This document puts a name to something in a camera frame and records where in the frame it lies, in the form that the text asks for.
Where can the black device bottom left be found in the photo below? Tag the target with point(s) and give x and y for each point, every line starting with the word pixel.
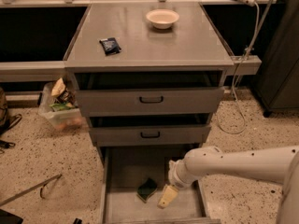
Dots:
pixel 8 218

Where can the grey drawer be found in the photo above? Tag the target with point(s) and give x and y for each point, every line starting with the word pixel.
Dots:
pixel 127 168
pixel 150 130
pixel 142 93

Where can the grey bottom drawer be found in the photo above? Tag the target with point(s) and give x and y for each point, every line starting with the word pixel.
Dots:
pixel 127 168

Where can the grey middle drawer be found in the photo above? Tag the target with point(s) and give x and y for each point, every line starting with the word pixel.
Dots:
pixel 150 130

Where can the metal rod on floor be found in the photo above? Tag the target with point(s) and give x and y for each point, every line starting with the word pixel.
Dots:
pixel 26 191

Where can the dark grey side cabinet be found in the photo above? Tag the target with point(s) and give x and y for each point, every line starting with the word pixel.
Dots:
pixel 276 84

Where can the green yellow sponge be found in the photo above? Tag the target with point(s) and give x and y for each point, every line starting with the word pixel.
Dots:
pixel 146 189

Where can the dark blue snack packet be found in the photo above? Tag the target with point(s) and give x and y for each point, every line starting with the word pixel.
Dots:
pixel 110 45

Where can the crumpled snack bag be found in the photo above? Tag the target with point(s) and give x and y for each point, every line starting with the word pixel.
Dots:
pixel 61 94

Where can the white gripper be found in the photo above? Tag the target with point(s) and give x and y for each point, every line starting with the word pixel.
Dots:
pixel 175 175

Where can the grey drawer cabinet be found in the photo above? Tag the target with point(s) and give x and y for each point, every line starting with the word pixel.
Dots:
pixel 189 45

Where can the clear plastic bin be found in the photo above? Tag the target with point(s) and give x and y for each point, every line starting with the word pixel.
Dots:
pixel 58 119

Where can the grey top drawer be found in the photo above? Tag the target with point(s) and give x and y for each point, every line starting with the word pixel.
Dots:
pixel 142 93

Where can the dark backpack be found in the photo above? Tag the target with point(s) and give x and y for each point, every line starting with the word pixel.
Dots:
pixel 7 122

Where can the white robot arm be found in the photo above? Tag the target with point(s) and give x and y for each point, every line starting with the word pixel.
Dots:
pixel 278 165

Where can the white bowl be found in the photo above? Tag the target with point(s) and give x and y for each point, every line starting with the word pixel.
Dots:
pixel 162 18

